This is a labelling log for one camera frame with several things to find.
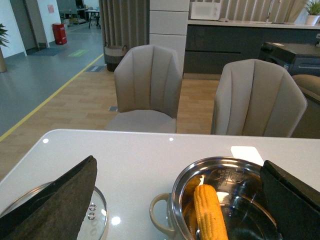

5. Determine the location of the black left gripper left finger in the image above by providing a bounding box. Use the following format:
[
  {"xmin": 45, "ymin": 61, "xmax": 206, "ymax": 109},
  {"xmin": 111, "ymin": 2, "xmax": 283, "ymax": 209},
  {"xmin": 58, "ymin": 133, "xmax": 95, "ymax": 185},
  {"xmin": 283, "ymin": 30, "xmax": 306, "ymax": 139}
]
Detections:
[{"xmin": 0, "ymin": 155, "xmax": 97, "ymax": 240}]

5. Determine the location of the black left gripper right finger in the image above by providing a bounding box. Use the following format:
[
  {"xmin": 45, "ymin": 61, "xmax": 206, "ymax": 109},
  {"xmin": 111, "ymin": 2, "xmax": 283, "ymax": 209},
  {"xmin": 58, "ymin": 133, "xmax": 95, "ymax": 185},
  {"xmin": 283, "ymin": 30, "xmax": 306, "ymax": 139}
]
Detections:
[{"xmin": 260, "ymin": 160, "xmax": 320, "ymax": 240}]

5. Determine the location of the glass pot lid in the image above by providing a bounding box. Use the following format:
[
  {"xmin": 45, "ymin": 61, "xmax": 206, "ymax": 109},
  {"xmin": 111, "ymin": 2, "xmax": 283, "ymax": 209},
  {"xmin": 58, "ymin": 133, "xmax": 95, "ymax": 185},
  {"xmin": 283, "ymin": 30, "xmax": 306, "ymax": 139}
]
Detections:
[{"xmin": 0, "ymin": 182, "xmax": 108, "ymax": 240}]

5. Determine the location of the yellow corn cob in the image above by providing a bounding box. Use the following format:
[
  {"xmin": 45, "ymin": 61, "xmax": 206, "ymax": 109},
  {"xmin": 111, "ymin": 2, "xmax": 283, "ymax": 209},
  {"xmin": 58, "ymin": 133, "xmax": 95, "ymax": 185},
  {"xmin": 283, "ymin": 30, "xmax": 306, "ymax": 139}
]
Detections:
[{"xmin": 193, "ymin": 184, "xmax": 229, "ymax": 240}]

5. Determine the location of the white electric cooking pot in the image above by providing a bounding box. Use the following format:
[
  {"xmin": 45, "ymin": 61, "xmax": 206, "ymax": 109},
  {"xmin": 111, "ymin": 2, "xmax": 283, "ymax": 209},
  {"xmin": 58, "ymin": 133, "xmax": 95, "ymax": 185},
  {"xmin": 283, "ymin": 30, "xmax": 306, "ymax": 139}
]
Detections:
[{"xmin": 149, "ymin": 156, "xmax": 282, "ymax": 240}]

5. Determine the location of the tan fabric sofa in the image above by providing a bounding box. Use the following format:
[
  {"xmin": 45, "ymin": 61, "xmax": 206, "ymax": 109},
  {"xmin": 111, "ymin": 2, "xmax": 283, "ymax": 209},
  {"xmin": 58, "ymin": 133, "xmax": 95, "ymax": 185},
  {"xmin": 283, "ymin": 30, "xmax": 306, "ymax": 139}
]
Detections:
[{"xmin": 292, "ymin": 74, "xmax": 320, "ymax": 139}]

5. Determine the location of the beige chair on right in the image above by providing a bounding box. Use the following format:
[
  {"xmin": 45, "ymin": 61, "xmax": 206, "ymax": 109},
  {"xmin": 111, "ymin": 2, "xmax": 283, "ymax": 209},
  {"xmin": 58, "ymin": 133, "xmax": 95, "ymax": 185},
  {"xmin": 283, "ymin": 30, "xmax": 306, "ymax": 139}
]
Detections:
[{"xmin": 211, "ymin": 59, "xmax": 308, "ymax": 138}]

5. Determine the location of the beige chair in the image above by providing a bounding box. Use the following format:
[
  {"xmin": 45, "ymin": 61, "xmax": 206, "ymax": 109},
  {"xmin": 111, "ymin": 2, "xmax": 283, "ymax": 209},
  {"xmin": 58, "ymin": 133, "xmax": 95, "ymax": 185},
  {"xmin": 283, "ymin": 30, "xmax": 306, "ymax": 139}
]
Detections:
[
  {"xmin": 105, "ymin": 44, "xmax": 183, "ymax": 133},
  {"xmin": 211, "ymin": 59, "xmax": 308, "ymax": 138}
]

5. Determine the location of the black washing machine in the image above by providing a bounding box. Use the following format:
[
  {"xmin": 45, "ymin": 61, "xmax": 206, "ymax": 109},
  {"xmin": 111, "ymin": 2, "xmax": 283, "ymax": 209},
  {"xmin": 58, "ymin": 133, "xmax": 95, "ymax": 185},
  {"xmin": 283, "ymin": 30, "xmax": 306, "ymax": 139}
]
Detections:
[{"xmin": 258, "ymin": 42, "xmax": 320, "ymax": 76}]

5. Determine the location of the beige chair on left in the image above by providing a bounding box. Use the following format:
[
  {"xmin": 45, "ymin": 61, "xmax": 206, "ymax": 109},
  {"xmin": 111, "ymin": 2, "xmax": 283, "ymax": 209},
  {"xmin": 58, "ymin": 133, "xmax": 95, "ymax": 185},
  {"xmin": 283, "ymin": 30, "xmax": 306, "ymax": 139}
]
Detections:
[{"xmin": 105, "ymin": 44, "xmax": 183, "ymax": 133}]

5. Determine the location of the woven laundry basket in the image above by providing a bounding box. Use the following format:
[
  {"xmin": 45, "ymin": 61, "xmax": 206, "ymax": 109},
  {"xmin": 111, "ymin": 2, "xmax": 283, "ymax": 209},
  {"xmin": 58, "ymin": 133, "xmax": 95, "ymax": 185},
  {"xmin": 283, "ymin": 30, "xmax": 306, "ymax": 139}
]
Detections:
[{"xmin": 104, "ymin": 43, "xmax": 128, "ymax": 72}]

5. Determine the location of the potted plant at left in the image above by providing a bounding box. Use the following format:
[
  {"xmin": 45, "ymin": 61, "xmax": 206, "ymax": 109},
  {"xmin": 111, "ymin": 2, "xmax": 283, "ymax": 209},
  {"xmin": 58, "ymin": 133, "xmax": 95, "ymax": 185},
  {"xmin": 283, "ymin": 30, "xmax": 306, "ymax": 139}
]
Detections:
[{"xmin": 0, "ymin": 22, "xmax": 10, "ymax": 73}]

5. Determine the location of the red fire extinguisher box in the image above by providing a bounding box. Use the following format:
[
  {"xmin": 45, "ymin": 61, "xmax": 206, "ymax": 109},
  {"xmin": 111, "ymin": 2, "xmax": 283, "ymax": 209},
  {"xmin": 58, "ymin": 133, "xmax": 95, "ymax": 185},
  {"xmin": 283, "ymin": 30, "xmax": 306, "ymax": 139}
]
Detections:
[{"xmin": 52, "ymin": 23, "xmax": 67, "ymax": 45}]

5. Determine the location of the dark kitchen counter cabinet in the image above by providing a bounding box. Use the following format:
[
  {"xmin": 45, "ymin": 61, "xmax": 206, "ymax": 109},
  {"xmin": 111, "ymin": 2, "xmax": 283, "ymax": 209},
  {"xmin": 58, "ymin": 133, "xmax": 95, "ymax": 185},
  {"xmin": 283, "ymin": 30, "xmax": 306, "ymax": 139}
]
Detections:
[{"xmin": 183, "ymin": 20, "xmax": 320, "ymax": 75}]

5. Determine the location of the potted plant on counter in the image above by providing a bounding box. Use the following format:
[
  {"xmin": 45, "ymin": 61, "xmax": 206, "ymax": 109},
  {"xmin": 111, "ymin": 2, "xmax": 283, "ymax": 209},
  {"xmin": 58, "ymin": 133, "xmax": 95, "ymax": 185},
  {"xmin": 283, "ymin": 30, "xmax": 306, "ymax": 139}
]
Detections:
[{"xmin": 304, "ymin": 0, "xmax": 320, "ymax": 26}]

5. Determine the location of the grey curtain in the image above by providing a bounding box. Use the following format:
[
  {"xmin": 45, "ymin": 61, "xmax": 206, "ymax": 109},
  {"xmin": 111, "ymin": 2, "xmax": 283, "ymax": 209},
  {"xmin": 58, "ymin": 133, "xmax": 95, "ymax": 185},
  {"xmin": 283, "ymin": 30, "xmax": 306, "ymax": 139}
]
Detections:
[{"xmin": 99, "ymin": 0, "xmax": 150, "ymax": 49}]

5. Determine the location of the white table in background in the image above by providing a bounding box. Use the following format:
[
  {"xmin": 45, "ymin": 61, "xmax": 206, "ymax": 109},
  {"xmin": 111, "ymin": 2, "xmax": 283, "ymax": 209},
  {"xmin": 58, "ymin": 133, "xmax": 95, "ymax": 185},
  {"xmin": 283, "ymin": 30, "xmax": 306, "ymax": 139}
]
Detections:
[{"xmin": 85, "ymin": 9, "xmax": 101, "ymax": 29}]

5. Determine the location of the white microwave oven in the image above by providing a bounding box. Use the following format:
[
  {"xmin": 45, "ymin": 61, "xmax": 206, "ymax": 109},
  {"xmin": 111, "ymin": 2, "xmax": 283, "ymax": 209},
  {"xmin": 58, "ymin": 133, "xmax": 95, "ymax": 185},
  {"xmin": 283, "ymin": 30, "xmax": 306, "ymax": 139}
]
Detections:
[{"xmin": 189, "ymin": 1, "xmax": 222, "ymax": 21}]

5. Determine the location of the white pillar cabinet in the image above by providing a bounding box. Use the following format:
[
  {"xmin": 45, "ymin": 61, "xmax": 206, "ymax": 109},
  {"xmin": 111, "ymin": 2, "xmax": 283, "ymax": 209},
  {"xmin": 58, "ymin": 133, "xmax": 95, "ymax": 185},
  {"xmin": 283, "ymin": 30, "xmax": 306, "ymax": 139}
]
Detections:
[{"xmin": 149, "ymin": 0, "xmax": 190, "ymax": 72}]

